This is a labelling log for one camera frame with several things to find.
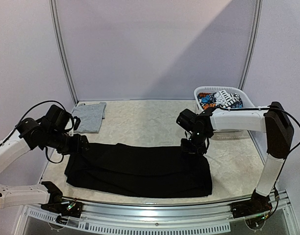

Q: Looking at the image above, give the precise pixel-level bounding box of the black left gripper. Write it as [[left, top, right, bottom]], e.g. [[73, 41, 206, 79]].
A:
[[46, 128, 92, 155]]

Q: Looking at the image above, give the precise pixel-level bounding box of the grey t-shirt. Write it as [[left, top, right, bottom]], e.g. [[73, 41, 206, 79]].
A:
[[72, 102, 107, 134]]

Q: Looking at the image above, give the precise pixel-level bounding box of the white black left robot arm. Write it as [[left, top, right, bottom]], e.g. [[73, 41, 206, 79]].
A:
[[0, 101, 89, 218]]

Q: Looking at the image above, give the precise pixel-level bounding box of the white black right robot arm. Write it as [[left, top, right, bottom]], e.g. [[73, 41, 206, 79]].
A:
[[176, 102, 294, 213]]

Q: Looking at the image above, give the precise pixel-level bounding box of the translucent white laundry basket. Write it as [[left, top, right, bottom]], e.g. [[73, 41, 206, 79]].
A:
[[194, 86, 261, 132]]

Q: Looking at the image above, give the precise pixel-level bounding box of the navy printed garment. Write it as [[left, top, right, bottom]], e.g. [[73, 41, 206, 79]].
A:
[[198, 92, 245, 111]]

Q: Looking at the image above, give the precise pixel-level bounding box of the black white striped garment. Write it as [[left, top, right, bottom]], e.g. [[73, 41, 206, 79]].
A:
[[214, 90, 243, 108]]

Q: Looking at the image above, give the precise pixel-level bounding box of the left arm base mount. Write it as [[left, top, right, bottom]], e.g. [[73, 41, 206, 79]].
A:
[[41, 199, 84, 218]]

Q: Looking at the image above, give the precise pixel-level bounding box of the aluminium front rail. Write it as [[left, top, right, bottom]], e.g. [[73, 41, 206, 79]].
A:
[[17, 190, 300, 235]]

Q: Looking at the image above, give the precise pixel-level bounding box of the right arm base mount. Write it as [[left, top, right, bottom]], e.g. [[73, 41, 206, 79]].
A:
[[229, 193, 274, 218]]

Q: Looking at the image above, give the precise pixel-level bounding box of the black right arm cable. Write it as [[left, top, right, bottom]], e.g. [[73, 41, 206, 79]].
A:
[[220, 104, 300, 187]]

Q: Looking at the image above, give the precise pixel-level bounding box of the aluminium right corner post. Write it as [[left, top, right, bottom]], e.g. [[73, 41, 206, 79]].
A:
[[238, 0, 263, 90]]

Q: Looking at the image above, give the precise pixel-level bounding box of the aluminium corner post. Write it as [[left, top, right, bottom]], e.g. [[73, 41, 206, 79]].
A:
[[238, 0, 263, 90], [49, 0, 79, 105]]

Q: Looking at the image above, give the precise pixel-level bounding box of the aluminium left corner post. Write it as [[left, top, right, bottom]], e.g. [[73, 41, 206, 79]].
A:
[[49, 0, 79, 105]]

